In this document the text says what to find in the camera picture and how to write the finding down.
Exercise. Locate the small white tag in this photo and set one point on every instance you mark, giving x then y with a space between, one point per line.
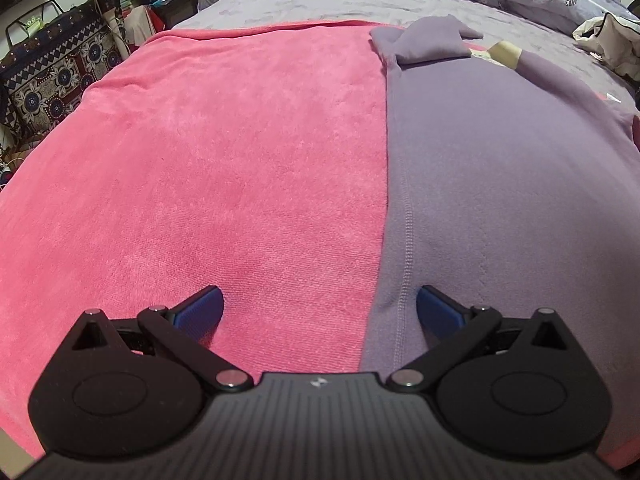
611 96

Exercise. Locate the white and red garment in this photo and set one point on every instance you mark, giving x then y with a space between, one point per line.
142 25

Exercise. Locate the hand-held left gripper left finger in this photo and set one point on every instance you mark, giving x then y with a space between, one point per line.
200 312

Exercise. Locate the grey butterfly print bed sheet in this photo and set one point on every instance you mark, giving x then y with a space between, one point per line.
300 5

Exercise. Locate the patterned fabric storage bag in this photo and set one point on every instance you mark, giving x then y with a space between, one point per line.
60 70

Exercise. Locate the cream cloth with black trim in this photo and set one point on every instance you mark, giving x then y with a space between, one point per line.
620 40

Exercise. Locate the pink fleece blanket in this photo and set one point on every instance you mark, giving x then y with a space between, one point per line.
200 160

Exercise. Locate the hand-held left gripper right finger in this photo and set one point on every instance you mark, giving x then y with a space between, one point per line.
440 312

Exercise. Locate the purple sweatshirt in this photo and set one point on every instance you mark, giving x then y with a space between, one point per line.
500 200

